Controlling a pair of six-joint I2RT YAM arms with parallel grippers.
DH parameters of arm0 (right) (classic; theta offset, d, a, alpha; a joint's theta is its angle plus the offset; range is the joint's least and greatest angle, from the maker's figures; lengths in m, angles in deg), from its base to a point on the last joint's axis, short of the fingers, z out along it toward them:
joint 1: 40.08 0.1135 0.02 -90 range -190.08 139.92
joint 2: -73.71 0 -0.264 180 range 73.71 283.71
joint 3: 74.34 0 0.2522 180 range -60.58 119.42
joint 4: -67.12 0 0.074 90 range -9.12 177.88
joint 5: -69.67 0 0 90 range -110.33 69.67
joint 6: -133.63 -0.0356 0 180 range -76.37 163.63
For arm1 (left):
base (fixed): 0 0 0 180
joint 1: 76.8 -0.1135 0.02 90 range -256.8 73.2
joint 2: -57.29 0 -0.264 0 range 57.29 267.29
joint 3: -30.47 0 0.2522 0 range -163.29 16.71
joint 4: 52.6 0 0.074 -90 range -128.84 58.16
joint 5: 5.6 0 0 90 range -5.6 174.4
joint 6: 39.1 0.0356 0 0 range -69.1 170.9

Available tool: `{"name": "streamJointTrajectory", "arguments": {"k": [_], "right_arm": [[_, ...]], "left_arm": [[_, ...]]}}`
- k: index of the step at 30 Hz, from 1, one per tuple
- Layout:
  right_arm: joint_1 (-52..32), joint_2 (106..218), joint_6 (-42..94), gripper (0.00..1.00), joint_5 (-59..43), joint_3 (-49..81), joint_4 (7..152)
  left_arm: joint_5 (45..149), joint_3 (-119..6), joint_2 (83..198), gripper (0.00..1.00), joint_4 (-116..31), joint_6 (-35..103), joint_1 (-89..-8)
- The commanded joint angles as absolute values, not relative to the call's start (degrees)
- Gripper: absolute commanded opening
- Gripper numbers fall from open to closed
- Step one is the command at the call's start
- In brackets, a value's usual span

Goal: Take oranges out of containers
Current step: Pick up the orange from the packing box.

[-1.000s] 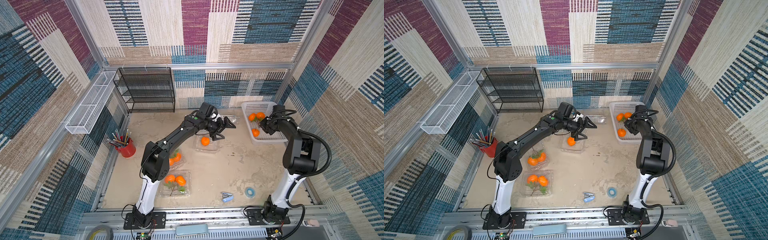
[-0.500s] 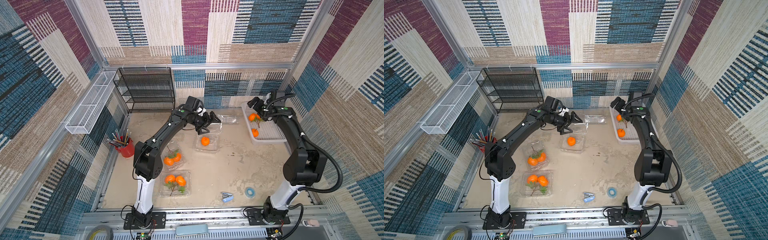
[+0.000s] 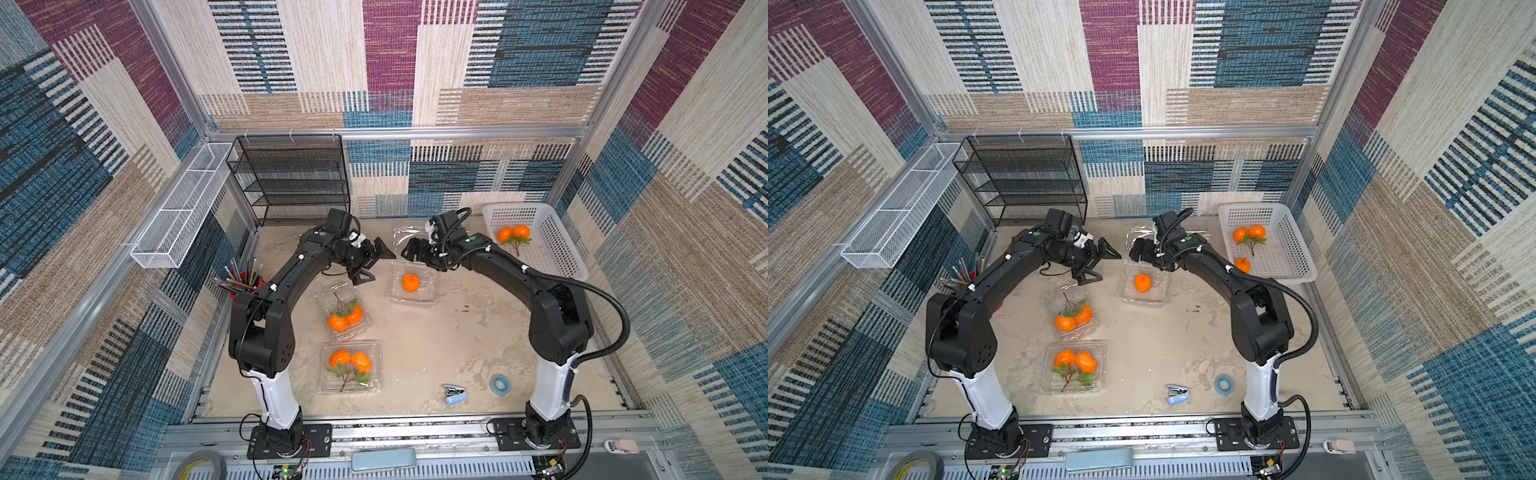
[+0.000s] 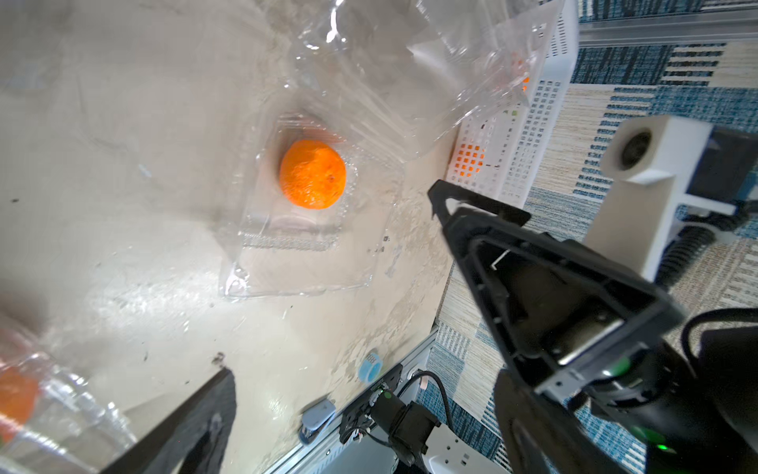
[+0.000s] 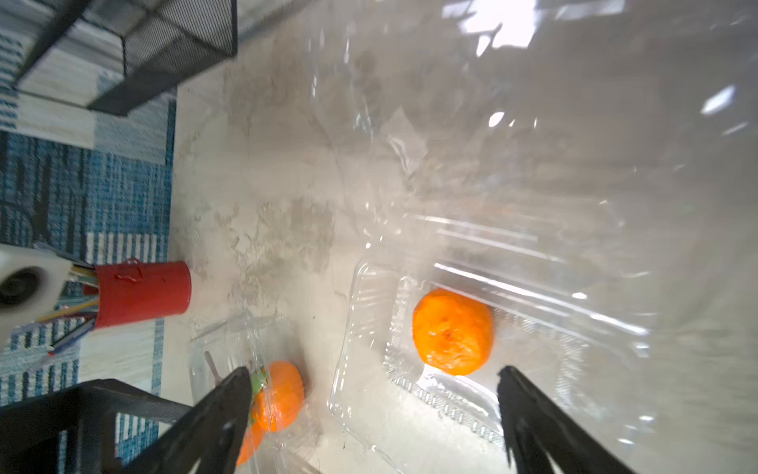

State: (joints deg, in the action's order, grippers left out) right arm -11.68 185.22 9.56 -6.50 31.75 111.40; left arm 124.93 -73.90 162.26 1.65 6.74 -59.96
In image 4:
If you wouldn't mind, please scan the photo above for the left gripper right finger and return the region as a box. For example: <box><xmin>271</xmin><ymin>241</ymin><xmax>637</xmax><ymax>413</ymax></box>
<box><xmin>493</xmin><ymin>369</ymin><xmax>625</xmax><ymax>473</ymax></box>

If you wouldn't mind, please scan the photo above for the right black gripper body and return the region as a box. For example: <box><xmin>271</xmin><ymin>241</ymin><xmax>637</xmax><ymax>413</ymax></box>
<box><xmin>534</xmin><ymin>297</ymin><xmax>685</xmax><ymax>401</ymax></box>

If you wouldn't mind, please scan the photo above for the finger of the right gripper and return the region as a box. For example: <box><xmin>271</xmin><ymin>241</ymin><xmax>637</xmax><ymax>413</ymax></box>
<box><xmin>428</xmin><ymin>180</ymin><xmax>674</xmax><ymax>391</ymax></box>

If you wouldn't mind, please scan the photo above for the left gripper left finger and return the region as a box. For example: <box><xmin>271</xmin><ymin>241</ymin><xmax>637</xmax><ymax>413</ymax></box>
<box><xmin>104</xmin><ymin>369</ymin><xmax>237</xmax><ymax>473</ymax></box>

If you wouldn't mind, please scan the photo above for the clear clamshell container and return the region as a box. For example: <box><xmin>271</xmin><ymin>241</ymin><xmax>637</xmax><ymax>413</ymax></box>
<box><xmin>0</xmin><ymin>313</ymin><xmax>138</xmax><ymax>474</ymax></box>
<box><xmin>219</xmin><ymin>1</ymin><xmax>563</xmax><ymax>298</ymax></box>

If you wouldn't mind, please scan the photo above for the white plastic perforated basket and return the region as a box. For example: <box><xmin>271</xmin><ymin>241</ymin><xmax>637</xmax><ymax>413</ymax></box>
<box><xmin>445</xmin><ymin>1</ymin><xmax>580</xmax><ymax>207</ymax></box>

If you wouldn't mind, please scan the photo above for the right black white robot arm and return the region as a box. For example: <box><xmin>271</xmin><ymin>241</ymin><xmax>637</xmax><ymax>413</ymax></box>
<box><xmin>428</xmin><ymin>181</ymin><xmax>757</xmax><ymax>473</ymax></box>

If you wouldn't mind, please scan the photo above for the blue stapler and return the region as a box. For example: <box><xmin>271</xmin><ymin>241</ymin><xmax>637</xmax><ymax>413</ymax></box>
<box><xmin>298</xmin><ymin>398</ymin><xmax>337</xmax><ymax>446</ymax></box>

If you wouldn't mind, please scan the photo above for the orange pair in left container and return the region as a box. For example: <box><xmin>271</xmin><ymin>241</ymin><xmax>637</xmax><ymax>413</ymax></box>
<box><xmin>1</xmin><ymin>367</ymin><xmax>39</xmax><ymax>446</ymax></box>

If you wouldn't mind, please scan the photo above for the blue tape roll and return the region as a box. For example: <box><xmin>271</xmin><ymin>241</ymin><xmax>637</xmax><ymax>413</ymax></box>
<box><xmin>357</xmin><ymin>352</ymin><xmax>384</xmax><ymax>385</ymax></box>

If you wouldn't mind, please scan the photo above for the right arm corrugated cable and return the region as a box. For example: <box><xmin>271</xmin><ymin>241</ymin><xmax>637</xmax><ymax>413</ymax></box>
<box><xmin>653</xmin><ymin>200</ymin><xmax>758</xmax><ymax>292</ymax></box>

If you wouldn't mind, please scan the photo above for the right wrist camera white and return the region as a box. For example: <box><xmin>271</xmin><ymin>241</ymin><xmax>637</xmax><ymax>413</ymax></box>
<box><xmin>584</xmin><ymin>116</ymin><xmax>757</xmax><ymax>280</ymax></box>

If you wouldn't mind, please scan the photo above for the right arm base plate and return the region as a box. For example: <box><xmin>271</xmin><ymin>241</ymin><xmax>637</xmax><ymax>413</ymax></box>
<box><xmin>339</xmin><ymin>363</ymin><xmax>404</xmax><ymax>444</ymax></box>

